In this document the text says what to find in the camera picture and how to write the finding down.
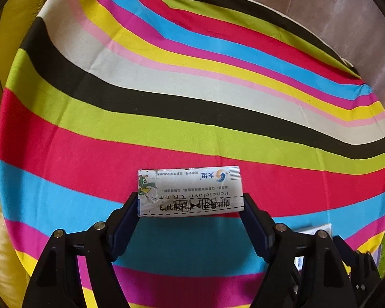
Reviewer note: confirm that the colourful striped cloth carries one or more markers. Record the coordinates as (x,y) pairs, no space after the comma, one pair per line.
(179,118)

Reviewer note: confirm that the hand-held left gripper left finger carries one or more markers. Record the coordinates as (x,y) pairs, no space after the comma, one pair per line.
(122,227)

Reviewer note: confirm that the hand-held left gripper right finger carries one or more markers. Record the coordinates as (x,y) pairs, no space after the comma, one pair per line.
(260,227)

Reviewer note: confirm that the mauve sofa cover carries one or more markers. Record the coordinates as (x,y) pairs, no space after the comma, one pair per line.
(308,16)

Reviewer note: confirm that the yellow leather sofa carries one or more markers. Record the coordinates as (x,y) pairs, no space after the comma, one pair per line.
(22,16)

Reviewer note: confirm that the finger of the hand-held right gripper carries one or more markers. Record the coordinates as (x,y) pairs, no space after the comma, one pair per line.
(345,247)

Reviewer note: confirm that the white and blue medicine box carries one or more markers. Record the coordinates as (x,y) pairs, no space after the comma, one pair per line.
(189,186)

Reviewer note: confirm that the white box with blue edge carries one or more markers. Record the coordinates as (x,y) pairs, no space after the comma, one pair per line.
(308,229)

